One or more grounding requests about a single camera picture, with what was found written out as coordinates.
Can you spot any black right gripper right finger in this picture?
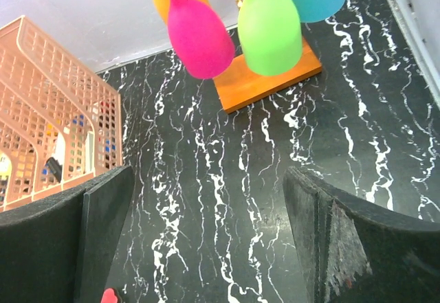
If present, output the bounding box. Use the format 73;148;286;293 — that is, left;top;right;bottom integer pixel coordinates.
283;167;439;302

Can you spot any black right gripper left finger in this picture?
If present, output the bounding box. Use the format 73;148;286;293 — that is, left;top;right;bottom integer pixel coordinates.
1;166;135;302

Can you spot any green wine glass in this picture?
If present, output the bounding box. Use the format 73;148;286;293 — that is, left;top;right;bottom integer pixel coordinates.
238;0;303;76

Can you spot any pink wine glass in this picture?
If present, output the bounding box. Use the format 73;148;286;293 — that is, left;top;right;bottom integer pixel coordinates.
166;0;234;79

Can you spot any red bone-shaped toy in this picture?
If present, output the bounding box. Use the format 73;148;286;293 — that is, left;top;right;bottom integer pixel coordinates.
100;288;121;303

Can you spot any peach plastic file organizer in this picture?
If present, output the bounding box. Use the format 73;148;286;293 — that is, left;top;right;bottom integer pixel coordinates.
1;16;123;211

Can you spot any gold wire rack wooden base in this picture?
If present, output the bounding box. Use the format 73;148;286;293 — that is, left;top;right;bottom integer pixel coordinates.
214;0;322;113

